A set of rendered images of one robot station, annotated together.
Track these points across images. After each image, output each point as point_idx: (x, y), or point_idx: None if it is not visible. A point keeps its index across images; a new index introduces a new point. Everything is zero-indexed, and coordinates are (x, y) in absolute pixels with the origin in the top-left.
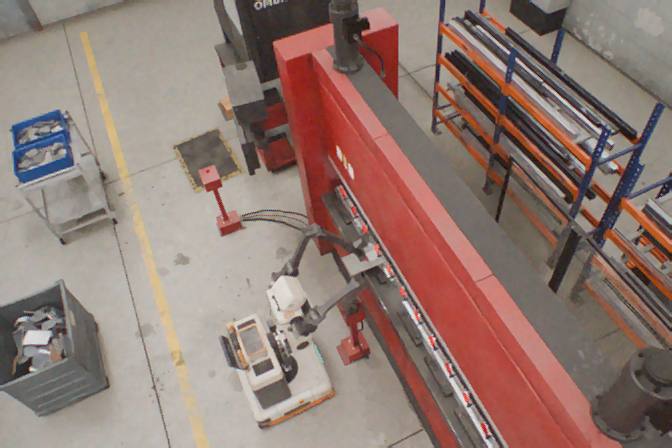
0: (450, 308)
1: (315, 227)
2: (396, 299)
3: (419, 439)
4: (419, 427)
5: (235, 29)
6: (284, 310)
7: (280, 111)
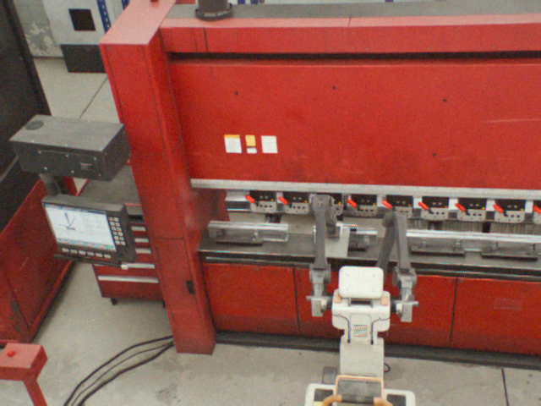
0: (530, 120)
1: (319, 196)
2: (394, 248)
3: (512, 377)
4: (498, 370)
5: None
6: (381, 295)
7: (10, 238)
